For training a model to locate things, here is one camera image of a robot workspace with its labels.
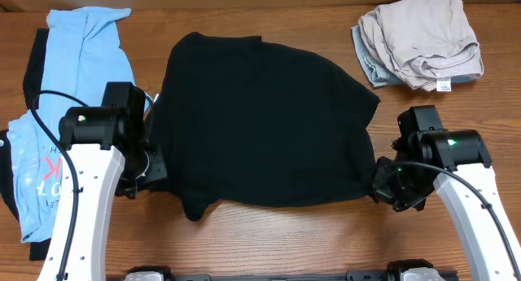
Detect black t-shirt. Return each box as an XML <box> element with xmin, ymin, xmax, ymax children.
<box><xmin>150</xmin><ymin>33</ymin><xmax>379</xmax><ymax>222</ymax></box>

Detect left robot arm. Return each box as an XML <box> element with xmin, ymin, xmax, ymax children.
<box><xmin>38</xmin><ymin>82</ymin><xmax>167</xmax><ymax>280</ymax></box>

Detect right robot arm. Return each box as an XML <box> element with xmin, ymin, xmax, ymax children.
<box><xmin>370</xmin><ymin>105</ymin><xmax>520</xmax><ymax>280</ymax></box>

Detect grey folded garment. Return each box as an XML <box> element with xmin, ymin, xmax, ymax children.
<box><xmin>351</xmin><ymin>24</ymin><xmax>475</xmax><ymax>89</ymax></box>

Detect light blue printed t-shirt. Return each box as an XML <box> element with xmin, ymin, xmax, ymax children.
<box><xmin>7</xmin><ymin>7</ymin><xmax>134</xmax><ymax>243</ymax></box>

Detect beige folded garment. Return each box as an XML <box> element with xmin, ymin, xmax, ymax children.
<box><xmin>358</xmin><ymin>0</ymin><xmax>484</xmax><ymax>91</ymax></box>

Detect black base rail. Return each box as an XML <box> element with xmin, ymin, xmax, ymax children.
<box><xmin>107</xmin><ymin>259</ymin><xmax>459</xmax><ymax>281</ymax></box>

